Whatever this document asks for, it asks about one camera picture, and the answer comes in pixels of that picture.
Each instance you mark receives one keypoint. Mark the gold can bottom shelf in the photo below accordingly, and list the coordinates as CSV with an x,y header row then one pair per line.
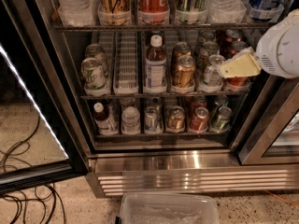
x,y
176,119

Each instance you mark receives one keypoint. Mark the green 7up can front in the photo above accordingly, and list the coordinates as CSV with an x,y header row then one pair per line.
x,y
95,83

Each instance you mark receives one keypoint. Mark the white-green can rear middle shelf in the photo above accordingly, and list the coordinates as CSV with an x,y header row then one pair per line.
x,y
206,50

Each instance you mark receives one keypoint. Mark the top wire shelf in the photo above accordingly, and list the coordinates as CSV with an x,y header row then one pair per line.
x,y
148,27

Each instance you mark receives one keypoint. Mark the gold can front middle shelf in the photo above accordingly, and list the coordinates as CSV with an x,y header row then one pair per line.
x,y
182,75

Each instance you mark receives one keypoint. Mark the white-green can shelf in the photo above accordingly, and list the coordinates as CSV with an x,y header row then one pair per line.
x,y
206,50
210,80

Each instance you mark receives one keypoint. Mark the right steel fridge door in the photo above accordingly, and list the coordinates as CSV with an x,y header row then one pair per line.
x,y
269,131

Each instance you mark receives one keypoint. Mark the red can rear middle shelf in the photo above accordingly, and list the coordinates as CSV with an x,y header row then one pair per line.
x,y
230,36

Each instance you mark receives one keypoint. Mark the clear water bottle top left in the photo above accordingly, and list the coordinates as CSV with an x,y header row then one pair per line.
x,y
76,13

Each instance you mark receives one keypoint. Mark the brown tea bottle middle shelf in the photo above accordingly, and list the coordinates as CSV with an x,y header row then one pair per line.
x,y
155,66

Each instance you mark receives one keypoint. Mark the red can front middle shelf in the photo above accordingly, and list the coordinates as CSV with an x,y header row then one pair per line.
x,y
238,83

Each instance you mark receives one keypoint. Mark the white-green can front middle shelf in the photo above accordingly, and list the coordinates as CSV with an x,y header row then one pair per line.
x,y
210,80

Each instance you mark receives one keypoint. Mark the silver can bottom shelf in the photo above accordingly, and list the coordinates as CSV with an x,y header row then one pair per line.
x,y
152,120

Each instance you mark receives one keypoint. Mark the clear water bottle top right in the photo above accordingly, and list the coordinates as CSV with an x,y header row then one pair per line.
x,y
225,11

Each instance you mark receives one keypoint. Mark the red coca-cola can top shelf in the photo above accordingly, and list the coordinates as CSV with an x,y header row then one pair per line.
x,y
153,11

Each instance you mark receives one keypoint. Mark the red can bottom shelf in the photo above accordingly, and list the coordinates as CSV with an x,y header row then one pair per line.
x,y
199,120

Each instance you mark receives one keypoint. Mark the gold can rear middle shelf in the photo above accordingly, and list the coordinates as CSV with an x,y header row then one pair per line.
x,y
181,48

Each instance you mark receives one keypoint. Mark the open glass fridge door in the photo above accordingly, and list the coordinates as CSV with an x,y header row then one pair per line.
x,y
42,139

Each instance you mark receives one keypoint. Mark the silver can behind 7up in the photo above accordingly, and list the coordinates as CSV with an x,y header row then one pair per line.
x,y
96,51

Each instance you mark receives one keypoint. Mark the brown tea bottle bottom shelf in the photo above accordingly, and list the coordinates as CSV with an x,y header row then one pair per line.
x,y
104,119

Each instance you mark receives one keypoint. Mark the steel fridge base grille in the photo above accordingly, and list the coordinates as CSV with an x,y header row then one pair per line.
x,y
192,172

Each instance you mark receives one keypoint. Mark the green can bottom shelf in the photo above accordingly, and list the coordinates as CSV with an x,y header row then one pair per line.
x,y
221,121

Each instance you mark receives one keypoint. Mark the gold soda can top shelf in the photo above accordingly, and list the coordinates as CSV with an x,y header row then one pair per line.
x,y
114,12

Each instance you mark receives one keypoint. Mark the wire shelf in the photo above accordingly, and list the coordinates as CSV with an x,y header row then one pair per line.
x,y
166,94
148,27

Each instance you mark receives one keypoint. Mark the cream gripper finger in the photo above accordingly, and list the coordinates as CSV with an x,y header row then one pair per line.
x,y
243,64

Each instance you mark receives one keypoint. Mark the clear water bottle bottom shelf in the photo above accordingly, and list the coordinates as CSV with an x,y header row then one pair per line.
x,y
130,121

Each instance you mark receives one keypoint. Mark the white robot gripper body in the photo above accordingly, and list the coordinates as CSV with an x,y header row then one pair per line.
x,y
270,51

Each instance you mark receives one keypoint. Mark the middle wire shelf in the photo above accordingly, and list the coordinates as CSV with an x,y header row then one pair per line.
x,y
166,94

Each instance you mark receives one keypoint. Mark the brown tea bottle shelf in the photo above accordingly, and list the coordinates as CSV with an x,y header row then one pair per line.
x,y
155,66
104,119

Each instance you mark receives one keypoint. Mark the green striped can top shelf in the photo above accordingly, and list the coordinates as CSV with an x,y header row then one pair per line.
x,y
190,11

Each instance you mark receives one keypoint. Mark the clear plastic bin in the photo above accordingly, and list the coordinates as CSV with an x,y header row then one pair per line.
x,y
167,208

